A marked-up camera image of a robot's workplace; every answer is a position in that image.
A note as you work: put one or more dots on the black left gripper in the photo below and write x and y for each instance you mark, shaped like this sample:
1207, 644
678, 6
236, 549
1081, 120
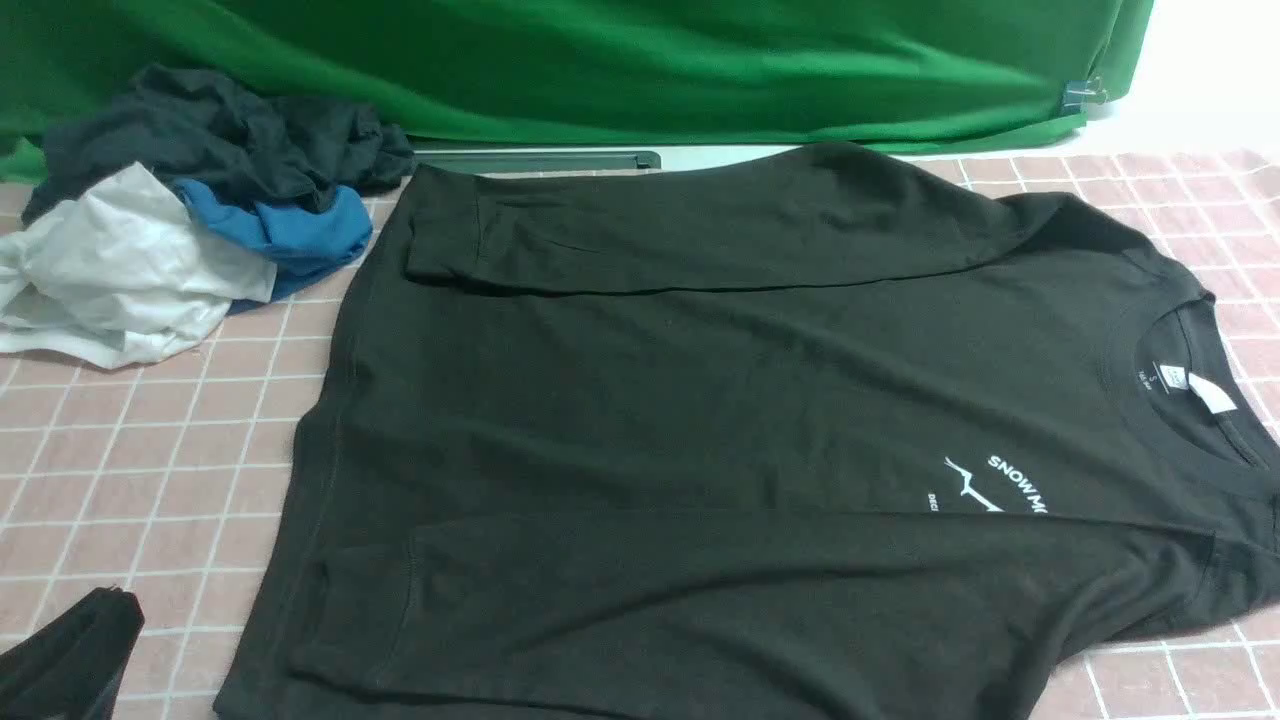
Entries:
72, 667

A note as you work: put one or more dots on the dark gray long-sleeved shirt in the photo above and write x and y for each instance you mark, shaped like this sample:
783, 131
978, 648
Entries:
815, 436

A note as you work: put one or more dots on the crumpled white garment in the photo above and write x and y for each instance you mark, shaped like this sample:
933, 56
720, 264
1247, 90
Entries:
122, 275

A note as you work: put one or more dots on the crumpled blue garment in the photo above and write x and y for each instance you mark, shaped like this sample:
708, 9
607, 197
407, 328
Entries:
268, 252

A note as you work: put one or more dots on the crumpled black garment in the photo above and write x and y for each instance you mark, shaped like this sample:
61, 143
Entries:
201, 125

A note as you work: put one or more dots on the green backdrop cloth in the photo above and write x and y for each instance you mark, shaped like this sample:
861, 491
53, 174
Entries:
919, 77

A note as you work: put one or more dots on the blue binder clip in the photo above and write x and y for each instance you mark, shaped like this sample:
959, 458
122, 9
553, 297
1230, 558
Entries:
1078, 96

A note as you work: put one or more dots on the dark green metal rail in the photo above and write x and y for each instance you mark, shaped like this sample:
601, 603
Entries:
539, 161

